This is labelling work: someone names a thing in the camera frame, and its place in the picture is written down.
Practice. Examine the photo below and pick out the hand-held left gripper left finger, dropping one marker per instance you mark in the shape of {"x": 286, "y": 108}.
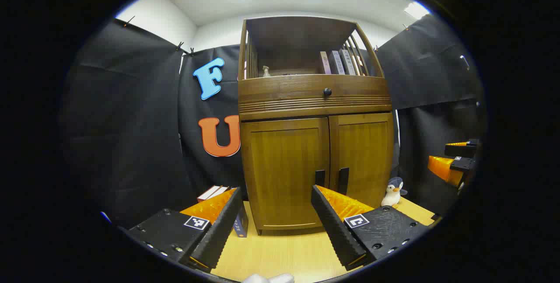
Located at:
{"x": 218, "y": 235}

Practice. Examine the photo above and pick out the red white book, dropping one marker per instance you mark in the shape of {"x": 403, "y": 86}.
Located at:
{"x": 212, "y": 192}

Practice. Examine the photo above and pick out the wooden drawer with black knob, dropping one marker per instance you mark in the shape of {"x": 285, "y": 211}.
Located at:
{"x": 284, "y": 90}

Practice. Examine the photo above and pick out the black backdrop cloth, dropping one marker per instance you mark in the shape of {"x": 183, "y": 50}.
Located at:
{"x": 122, "y": 121}

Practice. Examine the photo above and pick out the ceiling light panel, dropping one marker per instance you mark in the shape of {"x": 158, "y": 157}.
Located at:
{"x": 416, "y": 10}

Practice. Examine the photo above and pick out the wooden cabinet door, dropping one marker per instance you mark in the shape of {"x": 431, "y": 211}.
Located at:
{"x": 363, "y": 156}
{"x": 284, "y": 165}

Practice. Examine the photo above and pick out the wooden double-door shoe cabinet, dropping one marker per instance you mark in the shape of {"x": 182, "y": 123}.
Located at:
{"x": 302, "y": 33}

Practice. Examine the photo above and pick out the penguin plush toy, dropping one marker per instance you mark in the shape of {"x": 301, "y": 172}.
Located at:
{"x": 391, "y": 195}

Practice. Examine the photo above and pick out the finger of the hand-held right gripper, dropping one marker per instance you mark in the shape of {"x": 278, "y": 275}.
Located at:
{"x": 463, "y": 148}
{"x": 450, "y": 167}

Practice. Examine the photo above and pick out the blue book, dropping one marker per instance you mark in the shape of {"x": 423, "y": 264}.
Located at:
{"x": 241, "y": 226}

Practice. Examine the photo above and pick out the pale grey book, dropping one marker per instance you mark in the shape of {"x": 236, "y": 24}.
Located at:
{"x": 337, "y": 62}

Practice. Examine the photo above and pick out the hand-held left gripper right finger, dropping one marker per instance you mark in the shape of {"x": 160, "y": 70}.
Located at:
{"x": 334, "y": 226}

